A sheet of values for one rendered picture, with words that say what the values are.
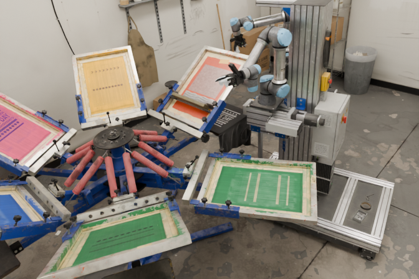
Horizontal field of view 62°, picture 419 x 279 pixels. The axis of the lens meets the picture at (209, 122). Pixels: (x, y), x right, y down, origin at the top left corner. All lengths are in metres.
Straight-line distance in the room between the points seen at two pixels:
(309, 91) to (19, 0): 3.08
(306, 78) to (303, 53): 0.21
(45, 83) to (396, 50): 4.94
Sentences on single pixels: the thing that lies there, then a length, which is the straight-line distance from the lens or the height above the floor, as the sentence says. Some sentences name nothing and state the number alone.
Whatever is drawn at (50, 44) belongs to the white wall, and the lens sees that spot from 4.45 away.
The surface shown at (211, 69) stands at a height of 1.42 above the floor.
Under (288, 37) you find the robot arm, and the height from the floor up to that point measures 1.84.
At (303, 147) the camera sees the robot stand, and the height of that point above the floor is 0.78.
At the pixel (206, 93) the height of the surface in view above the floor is 1.29.
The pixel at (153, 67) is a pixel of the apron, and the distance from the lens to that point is 5.21.
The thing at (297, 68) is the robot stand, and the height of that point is 1.53.
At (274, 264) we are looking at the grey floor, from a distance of 3.29.
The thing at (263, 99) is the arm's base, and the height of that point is 1.30.
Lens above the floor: 2.65
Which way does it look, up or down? 31 degrees down
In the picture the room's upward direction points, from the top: 6 degrees counter-clockwise
